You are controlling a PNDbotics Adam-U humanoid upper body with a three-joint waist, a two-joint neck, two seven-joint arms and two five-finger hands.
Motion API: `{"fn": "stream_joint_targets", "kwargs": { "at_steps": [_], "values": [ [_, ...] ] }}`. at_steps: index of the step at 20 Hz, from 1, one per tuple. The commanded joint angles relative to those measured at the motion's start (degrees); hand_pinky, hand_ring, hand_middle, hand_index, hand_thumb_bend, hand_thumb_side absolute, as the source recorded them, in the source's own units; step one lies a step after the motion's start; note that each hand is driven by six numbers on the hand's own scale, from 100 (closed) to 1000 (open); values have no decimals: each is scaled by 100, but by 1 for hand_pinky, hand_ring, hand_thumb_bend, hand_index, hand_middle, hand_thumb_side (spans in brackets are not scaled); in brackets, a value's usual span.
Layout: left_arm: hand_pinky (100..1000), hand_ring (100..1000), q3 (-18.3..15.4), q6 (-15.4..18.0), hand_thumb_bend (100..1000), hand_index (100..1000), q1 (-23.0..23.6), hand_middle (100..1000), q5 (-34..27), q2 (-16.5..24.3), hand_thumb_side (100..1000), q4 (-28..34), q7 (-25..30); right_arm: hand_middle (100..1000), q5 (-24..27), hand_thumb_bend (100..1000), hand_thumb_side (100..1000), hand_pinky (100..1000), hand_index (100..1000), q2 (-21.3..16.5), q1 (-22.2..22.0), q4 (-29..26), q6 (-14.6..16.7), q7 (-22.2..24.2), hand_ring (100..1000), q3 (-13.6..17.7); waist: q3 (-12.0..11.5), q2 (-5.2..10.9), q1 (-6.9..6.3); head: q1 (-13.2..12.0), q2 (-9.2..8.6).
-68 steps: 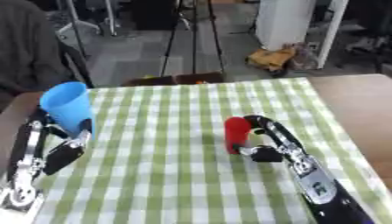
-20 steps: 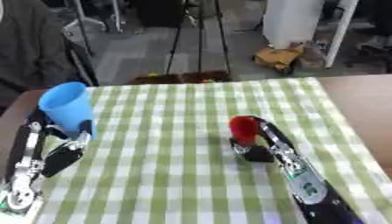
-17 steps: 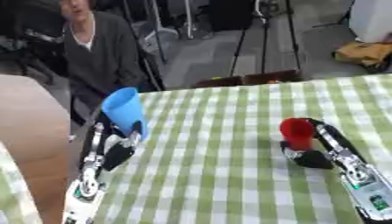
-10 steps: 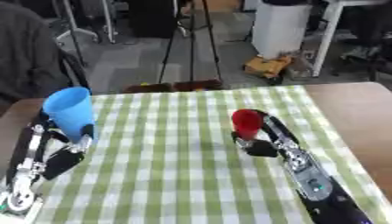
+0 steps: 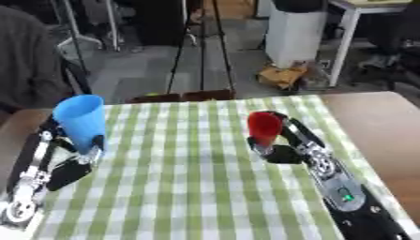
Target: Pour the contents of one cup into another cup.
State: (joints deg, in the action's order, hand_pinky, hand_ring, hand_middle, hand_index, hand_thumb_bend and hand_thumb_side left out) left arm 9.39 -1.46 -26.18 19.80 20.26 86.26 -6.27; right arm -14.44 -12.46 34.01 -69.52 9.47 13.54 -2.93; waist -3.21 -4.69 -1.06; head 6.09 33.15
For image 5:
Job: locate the white metal frame chair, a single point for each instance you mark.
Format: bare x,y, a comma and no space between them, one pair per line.
87,37

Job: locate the red plastic cup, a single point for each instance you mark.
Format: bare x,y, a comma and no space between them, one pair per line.
264,126

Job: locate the white table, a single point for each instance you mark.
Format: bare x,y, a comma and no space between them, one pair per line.
350,28

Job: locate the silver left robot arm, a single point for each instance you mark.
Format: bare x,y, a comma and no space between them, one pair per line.
20,212

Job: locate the silver and black right robot arm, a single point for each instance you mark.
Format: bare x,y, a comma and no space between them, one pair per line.
350,200

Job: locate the black tripod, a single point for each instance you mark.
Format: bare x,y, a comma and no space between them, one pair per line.
202,47

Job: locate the yellow-green small ball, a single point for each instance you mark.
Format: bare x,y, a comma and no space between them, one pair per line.
152,94

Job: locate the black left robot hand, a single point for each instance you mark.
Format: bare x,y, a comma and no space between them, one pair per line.
68,174

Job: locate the person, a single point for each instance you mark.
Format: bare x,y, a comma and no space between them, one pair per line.
24,59
385,47

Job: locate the brown wooden box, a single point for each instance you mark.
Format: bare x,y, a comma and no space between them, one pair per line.
186,96

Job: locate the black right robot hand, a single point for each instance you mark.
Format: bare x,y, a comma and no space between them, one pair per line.
284,154

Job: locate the tan crumpled bag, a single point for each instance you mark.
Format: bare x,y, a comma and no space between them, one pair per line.
281,76

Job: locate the blue plastic cup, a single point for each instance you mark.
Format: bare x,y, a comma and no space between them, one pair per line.
82,122

